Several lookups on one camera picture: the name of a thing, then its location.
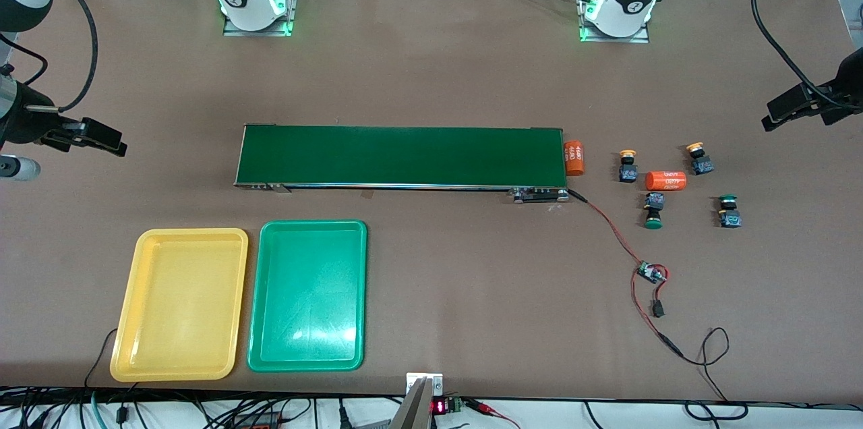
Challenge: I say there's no yellow plastic tray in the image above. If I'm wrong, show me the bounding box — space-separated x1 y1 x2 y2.
110 228 249 382

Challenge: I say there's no green plastic tray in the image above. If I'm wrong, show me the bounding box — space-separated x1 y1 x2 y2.
247 220 368 373

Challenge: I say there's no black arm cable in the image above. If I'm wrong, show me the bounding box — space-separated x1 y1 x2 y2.
0 0 100 113
750 0 863 111

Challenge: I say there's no green push button switch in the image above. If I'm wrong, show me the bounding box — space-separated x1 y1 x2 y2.
717 194 742 229
643 191 665 231

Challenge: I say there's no thin black looped cable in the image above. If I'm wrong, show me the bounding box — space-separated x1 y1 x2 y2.
678 326 750 421

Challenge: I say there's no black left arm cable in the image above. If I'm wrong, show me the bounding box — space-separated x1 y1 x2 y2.
750 0 863 111

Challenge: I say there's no green conveyor belt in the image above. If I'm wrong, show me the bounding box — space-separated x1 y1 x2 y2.
234 123 570 204

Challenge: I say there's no small metal bracket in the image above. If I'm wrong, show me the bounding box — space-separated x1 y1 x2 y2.
406 372 444 397

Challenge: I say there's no thin black edge cable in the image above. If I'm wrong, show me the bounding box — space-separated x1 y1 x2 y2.
84 328 139 391

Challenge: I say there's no thin red wire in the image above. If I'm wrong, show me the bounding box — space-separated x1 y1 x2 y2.
630 267 685 358

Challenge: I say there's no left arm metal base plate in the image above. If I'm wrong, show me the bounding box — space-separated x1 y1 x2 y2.
575 0 651 44

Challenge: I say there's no orange cylinder with white print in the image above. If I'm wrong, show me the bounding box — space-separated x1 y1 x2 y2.
645 171 688 192
564 140 585 177

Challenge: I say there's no red and black wire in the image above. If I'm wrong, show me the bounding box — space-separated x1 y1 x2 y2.
568 189 647 268

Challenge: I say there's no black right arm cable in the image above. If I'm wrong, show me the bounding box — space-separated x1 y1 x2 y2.
0 0 100 113

